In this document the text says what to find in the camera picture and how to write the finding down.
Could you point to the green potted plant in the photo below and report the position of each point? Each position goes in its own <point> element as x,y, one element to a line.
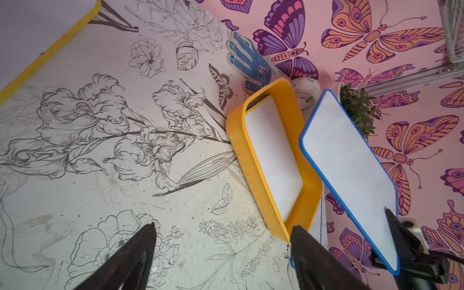
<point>360,108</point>

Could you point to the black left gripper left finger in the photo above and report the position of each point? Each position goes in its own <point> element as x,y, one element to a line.
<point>129,268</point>

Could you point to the blue-framed whiteboard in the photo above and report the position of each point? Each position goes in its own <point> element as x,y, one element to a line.
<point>348,167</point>
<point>318,226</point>

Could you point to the white wire wall basket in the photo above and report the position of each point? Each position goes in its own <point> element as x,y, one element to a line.
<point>452,15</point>

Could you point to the yellow-framed whiteboard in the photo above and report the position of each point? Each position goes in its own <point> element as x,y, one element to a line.
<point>274,154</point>
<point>33,31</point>

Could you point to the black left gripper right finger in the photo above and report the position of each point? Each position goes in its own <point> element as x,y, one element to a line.
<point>316,268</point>

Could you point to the yellow plastic storage tray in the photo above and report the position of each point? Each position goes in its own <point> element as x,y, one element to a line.
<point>308,200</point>

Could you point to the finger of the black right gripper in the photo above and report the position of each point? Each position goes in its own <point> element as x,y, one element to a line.
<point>410,256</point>

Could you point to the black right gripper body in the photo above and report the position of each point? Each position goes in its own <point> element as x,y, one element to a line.
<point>424,262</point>

